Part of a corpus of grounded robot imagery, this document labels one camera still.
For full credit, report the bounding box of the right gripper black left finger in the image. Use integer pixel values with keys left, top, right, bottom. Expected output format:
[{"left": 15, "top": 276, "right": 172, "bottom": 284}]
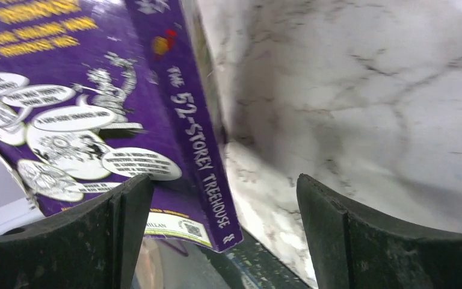
[{"left": 0, "top": 175, "right": 154, "bottom": 288}]

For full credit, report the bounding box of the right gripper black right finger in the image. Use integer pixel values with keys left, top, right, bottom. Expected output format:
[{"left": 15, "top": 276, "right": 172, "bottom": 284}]
[{"left": 296, "top": 174, "right": 462, "bottom": 288}]

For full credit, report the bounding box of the purple Treehouse book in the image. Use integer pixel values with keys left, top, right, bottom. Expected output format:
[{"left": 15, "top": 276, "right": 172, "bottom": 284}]
[{"left": 0, "top": 1, "right": 243, "bottom": 252}]

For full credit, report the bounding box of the black metal base rail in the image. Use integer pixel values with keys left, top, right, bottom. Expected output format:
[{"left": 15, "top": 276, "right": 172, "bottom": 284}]
[{"left": 199, "top": 230, "right": 309, "bottom": 289}]

